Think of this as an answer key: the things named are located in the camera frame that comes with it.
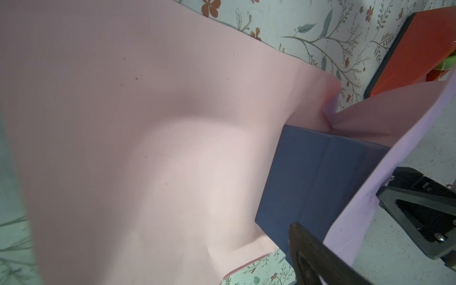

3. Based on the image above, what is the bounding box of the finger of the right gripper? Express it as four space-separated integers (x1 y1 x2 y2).
376 167 456 271

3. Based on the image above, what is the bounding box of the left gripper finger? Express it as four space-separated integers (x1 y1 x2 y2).
289 223 370 285

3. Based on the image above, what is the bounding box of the blue gift box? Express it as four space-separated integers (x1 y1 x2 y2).
255 125 389 262

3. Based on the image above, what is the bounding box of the pink wrapping paper sheet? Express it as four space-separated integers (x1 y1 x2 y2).
1 1 456 285

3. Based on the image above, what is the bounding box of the red tape dispenser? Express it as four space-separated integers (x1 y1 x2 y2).
364 6 456 99

